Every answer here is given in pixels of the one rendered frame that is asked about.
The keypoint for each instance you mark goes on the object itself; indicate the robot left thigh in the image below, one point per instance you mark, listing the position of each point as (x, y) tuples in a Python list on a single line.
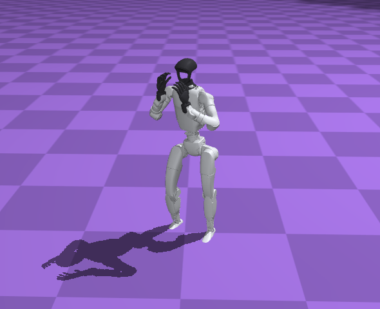
[(208, 170)]

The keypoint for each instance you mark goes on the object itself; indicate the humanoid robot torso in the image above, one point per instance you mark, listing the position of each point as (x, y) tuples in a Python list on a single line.
[(193, 143)]

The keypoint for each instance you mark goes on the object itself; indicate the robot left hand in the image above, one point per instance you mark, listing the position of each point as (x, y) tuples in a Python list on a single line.
[(183, 93)]

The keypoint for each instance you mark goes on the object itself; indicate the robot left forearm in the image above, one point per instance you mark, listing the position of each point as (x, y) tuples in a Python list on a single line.
[(200, 118)]

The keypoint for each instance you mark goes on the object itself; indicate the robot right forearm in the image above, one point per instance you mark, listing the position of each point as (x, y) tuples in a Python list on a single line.
[(157, 105)]

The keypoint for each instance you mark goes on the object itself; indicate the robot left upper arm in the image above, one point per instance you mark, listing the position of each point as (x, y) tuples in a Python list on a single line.
[(208, 101)]

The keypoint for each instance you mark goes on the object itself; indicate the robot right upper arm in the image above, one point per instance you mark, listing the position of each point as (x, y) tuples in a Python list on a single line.
[(169, 96)]

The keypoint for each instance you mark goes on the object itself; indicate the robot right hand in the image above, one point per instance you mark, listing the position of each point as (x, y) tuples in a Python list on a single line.
[(161, 85)]

